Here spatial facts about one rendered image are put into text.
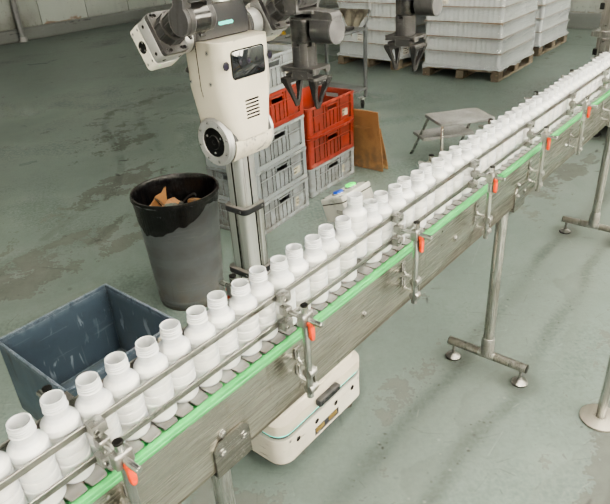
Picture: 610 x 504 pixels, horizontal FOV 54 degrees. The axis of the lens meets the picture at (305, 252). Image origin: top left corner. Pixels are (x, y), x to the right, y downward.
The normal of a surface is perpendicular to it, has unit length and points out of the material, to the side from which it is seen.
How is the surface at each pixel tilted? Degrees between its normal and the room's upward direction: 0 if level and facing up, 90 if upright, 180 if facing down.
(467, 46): 91
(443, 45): 90
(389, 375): 0
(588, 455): 0
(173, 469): 90
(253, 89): 90
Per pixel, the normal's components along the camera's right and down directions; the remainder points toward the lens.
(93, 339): 0.77, 0.26
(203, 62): -0.63, 0.40
